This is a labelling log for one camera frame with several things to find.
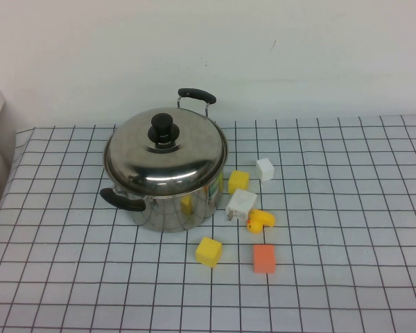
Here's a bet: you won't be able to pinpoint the yellow rubber duck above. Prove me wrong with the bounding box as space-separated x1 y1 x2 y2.
246 209 276 234

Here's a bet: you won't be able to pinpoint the stainless steel lid black knob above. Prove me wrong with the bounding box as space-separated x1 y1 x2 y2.
103 107 229 197

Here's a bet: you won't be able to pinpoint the white foam cube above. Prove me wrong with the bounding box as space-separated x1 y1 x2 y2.
255 158 275 182

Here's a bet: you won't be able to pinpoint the yellow foam cube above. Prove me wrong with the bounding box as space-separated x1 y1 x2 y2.
227 170 250 195
195 237 223 268

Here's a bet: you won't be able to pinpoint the stainless steel pot black handles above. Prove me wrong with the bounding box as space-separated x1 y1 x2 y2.
100 87 229 233

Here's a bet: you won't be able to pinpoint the white power adapter plug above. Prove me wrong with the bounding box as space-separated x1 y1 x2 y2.
225 189 258 223

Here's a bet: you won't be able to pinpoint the white black grid tablecloth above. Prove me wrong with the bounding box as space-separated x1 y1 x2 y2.
0 114 416 333

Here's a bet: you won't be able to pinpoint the orange foam block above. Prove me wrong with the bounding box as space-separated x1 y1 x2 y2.
252 244 277 275

